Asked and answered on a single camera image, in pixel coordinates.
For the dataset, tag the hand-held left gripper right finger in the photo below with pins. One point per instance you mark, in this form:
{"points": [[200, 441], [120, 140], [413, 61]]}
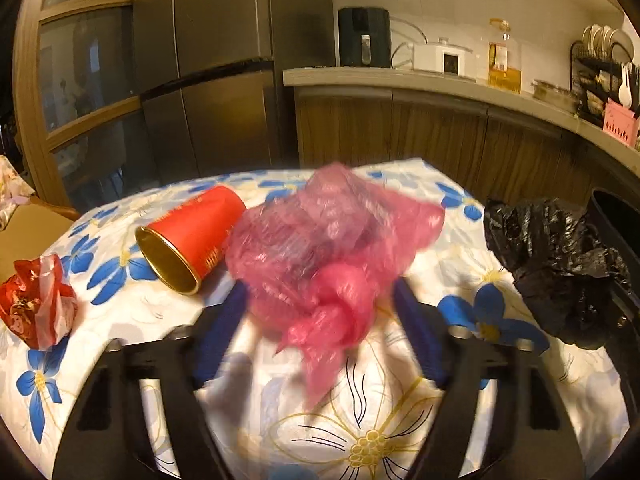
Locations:
{"points": [[420, 340]]}

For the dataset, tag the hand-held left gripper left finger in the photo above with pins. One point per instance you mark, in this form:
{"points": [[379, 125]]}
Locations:
{"points": [[220, 335]]}

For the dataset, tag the pink plastic bag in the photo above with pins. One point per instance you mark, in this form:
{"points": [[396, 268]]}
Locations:
{"points": [[310, 250]]}

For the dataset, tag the black trash bin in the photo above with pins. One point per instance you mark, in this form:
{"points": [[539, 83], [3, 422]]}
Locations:
{"points": [[612, 220]]}

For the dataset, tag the red cylindrical can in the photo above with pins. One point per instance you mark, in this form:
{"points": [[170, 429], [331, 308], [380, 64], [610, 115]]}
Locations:
{"points": [[200, 230]]}

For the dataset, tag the blue floral tablecloth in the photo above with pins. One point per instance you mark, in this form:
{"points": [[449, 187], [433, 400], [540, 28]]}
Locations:
{"points": [[325, 440]]}

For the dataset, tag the black plastic bag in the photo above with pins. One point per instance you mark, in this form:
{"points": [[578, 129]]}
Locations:
{"points": [[550, 260]]}

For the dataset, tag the red printed crumpled bag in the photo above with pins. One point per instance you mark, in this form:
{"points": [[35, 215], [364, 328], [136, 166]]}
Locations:
{"points": [[30, 305]]}

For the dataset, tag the kitchen counter with wooden cabinets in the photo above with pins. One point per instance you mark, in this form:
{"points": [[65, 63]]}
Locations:
{"points": [[400, 130]]}

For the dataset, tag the tan chair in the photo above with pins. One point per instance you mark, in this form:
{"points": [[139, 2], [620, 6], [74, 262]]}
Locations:
{"points": [[30, 230]]}

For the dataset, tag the dark steel refrigerator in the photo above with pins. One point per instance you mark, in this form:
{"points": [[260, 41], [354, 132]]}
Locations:
{"points": [[225, 110]]}

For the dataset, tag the red floral cloth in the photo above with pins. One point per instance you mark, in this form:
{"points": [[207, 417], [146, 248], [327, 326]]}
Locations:
{"points": [[10, 185]]}

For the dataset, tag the glass food container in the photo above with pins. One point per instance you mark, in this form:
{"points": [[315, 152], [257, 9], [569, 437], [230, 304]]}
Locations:
{"points": [[555, 95]]}

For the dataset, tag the white rice cooker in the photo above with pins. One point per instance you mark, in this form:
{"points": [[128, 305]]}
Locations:
{"points": [[430, 57]]}

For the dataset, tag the cooking oil bottle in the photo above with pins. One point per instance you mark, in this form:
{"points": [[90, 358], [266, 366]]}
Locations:
{"points": [[505, 70]]}

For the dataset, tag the pink box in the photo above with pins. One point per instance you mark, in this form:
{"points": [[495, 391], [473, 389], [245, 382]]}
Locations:
{"points": [[620, 125]]}

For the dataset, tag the black dish rack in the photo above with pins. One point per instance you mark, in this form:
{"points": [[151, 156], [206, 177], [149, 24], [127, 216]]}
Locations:
{"points": [[595, 90]]}

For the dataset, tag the wooden glass door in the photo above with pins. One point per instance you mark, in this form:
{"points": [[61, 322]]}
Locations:
{"points": [[85, 60]]}

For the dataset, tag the black air fryer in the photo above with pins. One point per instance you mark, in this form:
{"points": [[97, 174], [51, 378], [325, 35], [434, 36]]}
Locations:
{"points": [[364, 35]]}

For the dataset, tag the white spoon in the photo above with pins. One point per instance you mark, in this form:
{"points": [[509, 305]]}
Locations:
{"points": [[625, 92]]}

